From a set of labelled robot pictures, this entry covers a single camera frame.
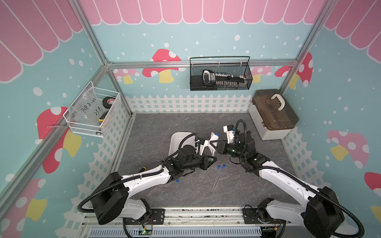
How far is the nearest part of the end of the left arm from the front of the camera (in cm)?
61

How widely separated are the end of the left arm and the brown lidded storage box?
55 cm

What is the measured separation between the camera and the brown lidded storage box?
95cm
